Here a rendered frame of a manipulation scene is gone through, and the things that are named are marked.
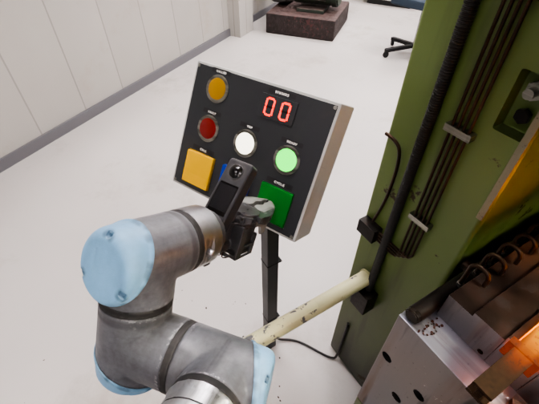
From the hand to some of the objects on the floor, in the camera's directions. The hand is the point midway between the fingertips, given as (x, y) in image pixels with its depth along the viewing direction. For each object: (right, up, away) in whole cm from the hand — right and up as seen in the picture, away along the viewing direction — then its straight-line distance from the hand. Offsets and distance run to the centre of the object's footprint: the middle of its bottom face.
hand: (269, 202), depth 70 cm
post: (0, -62, +83) cm, 104 cm away
